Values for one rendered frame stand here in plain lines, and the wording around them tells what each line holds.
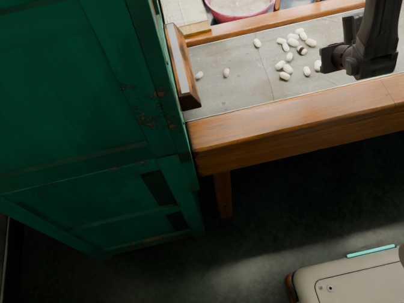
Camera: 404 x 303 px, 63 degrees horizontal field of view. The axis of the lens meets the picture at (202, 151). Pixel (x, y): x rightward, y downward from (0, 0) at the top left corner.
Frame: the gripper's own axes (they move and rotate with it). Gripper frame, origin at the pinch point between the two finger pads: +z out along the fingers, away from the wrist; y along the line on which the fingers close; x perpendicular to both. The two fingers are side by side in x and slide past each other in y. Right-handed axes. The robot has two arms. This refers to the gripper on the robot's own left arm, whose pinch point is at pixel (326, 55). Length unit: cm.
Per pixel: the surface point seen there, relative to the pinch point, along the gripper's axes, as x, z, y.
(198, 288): 91, 25, 55
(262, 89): 7.4, 9.1, 16.8
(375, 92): 13.6, -1.3, -12.8
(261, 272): 91, 25, 26
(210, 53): -5.6, 23.8, 29.1
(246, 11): -16.2, 37.1, 11.6
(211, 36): -10.8, 26.3, 27.3
